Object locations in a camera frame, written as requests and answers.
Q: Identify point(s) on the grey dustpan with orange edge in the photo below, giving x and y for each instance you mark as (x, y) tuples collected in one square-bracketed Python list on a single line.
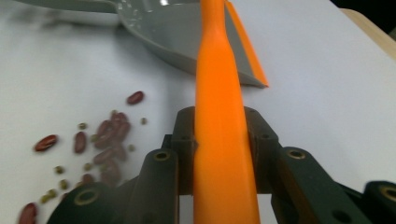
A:
[(168, 40)]

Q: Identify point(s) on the red and green beans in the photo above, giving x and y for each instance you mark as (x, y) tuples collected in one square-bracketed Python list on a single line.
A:
[(82, 126), (109, 133)]

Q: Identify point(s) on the orange brush with grey bristles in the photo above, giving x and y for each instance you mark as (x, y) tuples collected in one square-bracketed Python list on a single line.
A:
[(221, 124)]

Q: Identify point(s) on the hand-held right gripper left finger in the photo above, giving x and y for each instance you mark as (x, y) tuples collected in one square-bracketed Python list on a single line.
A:
[(183, 149)]

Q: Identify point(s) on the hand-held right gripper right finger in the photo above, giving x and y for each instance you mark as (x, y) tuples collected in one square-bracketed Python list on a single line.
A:
[(261, 146)]

